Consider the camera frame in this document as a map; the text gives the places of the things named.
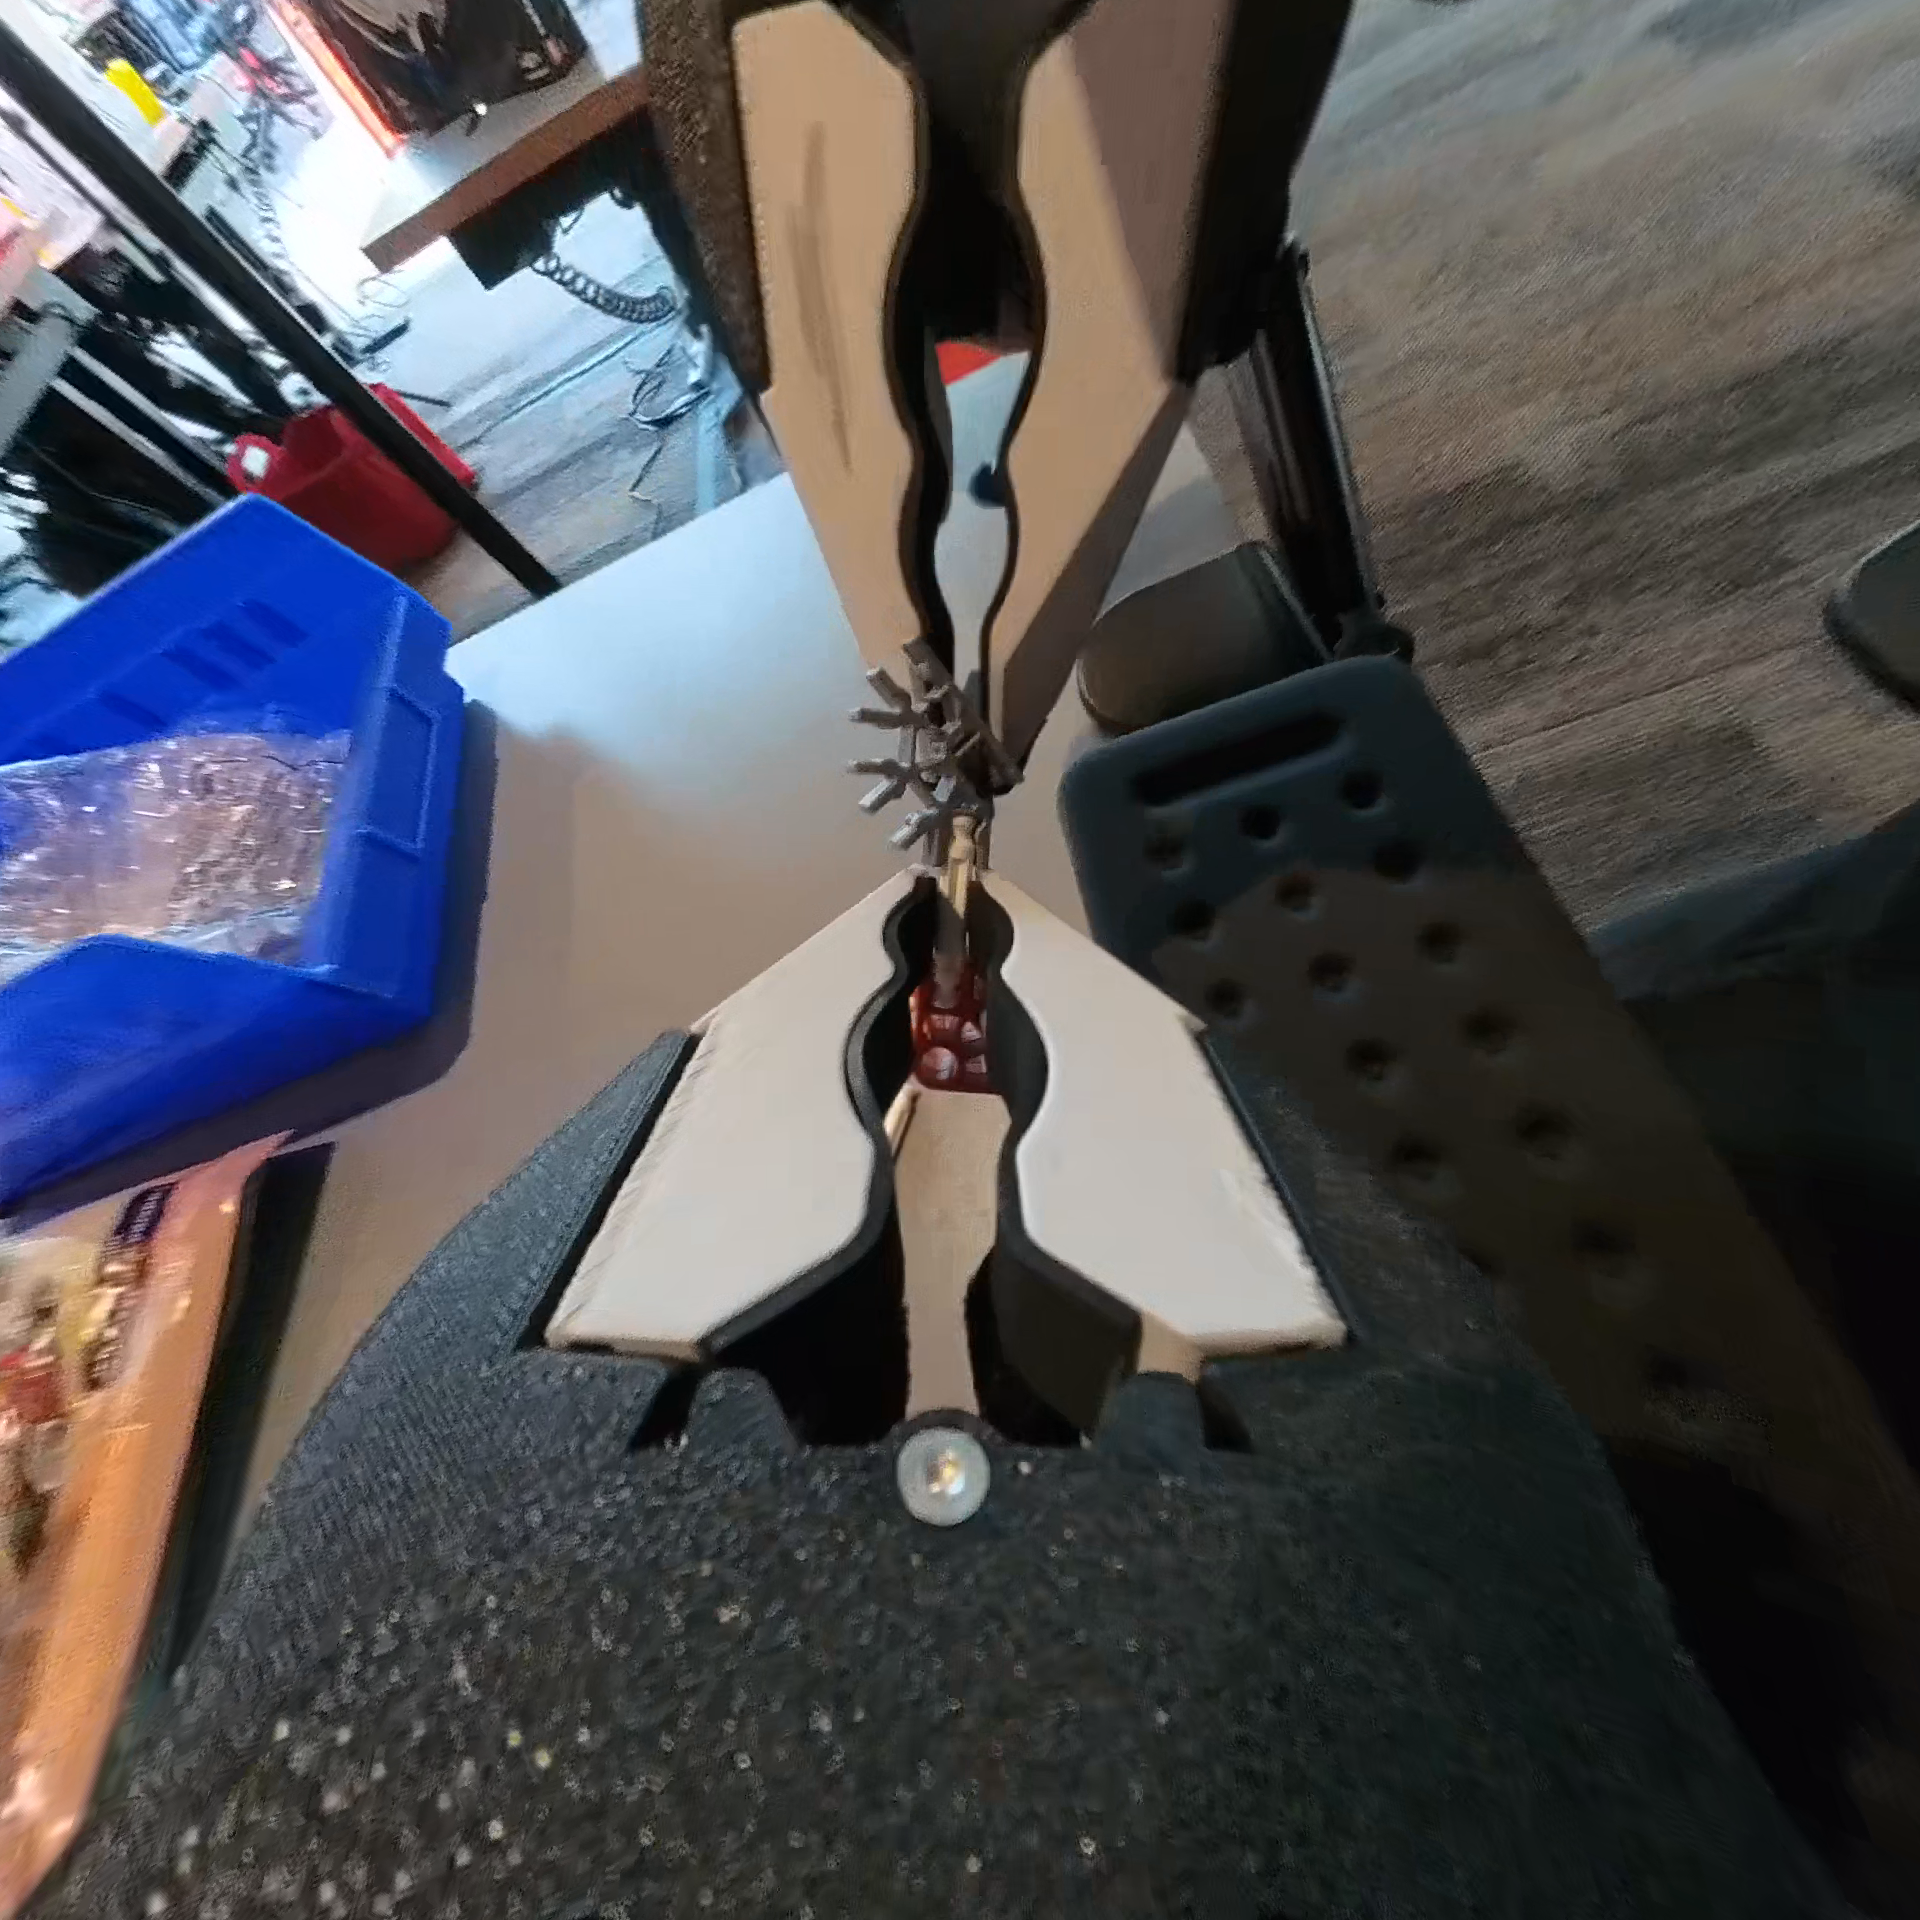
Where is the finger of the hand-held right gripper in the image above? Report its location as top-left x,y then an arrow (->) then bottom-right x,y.
979,0 -> 1240,767
730,0 -> 965,682

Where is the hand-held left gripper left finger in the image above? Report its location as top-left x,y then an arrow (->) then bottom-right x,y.
542,875 -> 926,1360

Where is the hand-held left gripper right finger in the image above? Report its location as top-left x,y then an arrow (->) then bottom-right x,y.
971,875 -> 1349,1362

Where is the grey-topped red yellow toy assembly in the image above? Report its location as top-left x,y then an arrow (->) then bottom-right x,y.
842,638 -> 1002,1092

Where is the black dimpled plastic panel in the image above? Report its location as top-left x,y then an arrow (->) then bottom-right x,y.
1057,651 -> 1920,1594

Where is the wooden desk with black legs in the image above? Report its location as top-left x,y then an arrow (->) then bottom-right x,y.
359,67 -> 655,290

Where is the red tote bag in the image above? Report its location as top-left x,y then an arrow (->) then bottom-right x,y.
226,381 -> 480,571

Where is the blue plastic bin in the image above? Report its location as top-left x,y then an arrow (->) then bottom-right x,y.
0,495 -> 471,1206

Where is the black metal rack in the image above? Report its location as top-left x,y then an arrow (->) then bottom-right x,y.
0,22 -> 568,598

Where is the clear plastic bag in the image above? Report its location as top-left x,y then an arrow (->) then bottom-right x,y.
0,732 -> 355,967

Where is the orange toy parts bag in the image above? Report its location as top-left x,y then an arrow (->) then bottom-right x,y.
0,1154 -> 267,1895

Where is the coiled black cable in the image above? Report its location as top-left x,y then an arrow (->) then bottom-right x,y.
531,246 -> 680,328

